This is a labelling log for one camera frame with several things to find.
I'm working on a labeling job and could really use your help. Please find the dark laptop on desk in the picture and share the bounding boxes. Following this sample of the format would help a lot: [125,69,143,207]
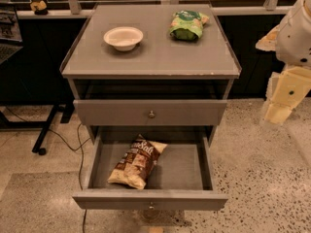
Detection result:
[0,3,23,64]

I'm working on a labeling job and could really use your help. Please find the grey drawer cabinet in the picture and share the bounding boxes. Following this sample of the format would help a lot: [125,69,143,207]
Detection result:
[62,5,241,140]

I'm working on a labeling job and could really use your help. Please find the brass drawer knob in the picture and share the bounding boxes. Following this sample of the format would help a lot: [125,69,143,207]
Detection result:
[149,202,155,210]
[148,111,156,118]

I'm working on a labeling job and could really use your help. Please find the black floor cable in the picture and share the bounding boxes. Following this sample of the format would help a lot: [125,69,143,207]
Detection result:
[3,106,91,233]

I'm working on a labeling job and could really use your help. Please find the white paper bowl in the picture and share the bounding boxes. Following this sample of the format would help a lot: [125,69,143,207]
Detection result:
[103,26,143,51]

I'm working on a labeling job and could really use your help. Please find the brown chip bag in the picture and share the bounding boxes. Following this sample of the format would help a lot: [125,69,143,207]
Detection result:
[107,135,167,189]

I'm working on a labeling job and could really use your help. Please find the small yellow black object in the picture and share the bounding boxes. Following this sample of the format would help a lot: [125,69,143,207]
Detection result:
[30,0,48,15]

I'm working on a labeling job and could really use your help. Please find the green chip bag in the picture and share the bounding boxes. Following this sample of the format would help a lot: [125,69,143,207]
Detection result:
[169,10,209,41]

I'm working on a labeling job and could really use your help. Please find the open grey middle drawer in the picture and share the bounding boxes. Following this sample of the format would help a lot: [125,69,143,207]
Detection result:
[73,126,227,211]

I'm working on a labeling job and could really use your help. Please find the closed grey top drawer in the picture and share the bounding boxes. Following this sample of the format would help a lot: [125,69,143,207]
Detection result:
[74,100,226,126]

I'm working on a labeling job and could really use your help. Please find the black desk leg frame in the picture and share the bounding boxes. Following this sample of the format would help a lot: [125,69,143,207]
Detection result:
[0,104,74,155]

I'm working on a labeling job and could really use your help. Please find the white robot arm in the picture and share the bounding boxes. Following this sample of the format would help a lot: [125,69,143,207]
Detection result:
[256,0,311,123]

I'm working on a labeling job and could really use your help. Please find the brass top drawer knob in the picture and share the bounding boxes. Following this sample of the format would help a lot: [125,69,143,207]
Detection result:
[148,111,156,118]

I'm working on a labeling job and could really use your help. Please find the brass middle drawer knob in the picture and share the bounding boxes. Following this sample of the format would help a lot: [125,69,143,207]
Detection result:
[149,202,155,210]

